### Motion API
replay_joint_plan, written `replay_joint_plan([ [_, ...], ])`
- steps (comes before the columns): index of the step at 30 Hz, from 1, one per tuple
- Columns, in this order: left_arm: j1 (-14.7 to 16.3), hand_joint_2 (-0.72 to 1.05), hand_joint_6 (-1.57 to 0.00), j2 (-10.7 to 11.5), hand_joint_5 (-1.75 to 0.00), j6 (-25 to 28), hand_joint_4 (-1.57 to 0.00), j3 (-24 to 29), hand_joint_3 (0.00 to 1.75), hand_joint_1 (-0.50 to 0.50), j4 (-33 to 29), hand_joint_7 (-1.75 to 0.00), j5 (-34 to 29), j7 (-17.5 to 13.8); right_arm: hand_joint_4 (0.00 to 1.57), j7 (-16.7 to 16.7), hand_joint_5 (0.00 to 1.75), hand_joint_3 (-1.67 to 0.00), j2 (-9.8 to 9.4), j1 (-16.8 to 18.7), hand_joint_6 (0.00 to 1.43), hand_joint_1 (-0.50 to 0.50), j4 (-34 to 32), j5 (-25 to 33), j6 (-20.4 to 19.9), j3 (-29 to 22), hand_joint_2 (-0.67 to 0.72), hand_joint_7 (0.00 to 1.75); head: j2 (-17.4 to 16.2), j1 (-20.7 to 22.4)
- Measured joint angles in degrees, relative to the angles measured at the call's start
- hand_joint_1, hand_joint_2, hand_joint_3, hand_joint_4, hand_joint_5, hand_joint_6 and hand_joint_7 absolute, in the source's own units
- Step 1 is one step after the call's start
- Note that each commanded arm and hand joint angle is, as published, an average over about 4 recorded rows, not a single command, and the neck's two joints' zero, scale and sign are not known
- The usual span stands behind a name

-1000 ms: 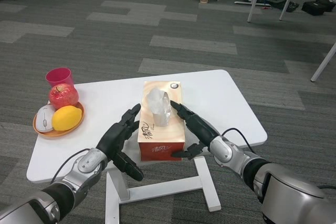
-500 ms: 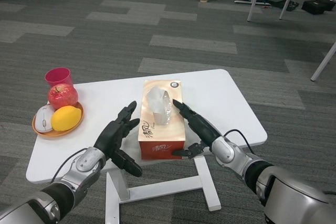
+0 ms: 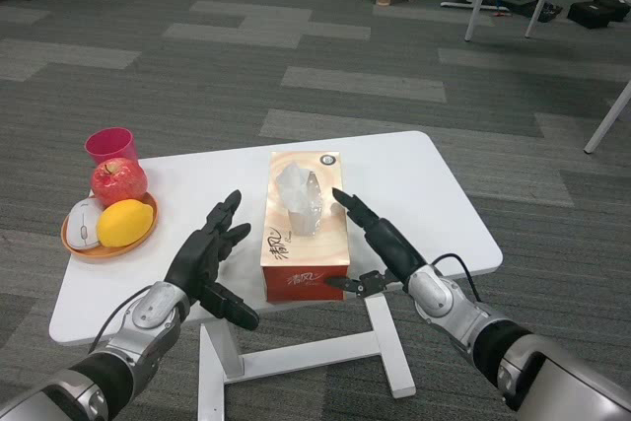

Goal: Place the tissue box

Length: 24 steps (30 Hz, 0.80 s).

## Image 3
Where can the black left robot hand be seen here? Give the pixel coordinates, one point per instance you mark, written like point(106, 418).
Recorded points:
point(197, 258)

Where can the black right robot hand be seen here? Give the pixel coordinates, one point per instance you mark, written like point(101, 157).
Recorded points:
point(392, 243)

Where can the orange tissue box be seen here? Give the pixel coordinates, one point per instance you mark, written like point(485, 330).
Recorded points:
point(305, 243)

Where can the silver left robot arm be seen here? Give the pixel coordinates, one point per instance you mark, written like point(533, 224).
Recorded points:
point(98, 357)

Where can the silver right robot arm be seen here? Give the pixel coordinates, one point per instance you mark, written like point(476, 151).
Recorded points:
point(503, 342)

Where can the orange plate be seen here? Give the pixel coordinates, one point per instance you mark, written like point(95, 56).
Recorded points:
point(143, 238)

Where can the yellow lemon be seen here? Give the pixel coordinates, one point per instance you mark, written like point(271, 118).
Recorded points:
point(124, 223)

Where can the red apple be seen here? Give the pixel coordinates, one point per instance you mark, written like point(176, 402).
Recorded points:
point(119, 182)

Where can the white computer mouse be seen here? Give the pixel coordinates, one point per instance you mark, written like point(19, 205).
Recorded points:
point(81, 226)

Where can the pink plastic cup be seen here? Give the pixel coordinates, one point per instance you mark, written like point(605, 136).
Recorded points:
point(111, 145)

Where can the black flat bag on floor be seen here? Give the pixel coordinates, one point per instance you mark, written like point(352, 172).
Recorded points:
point(522, 3)

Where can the black case on floor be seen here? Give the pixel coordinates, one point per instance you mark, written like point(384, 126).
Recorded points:
point(596, 12)

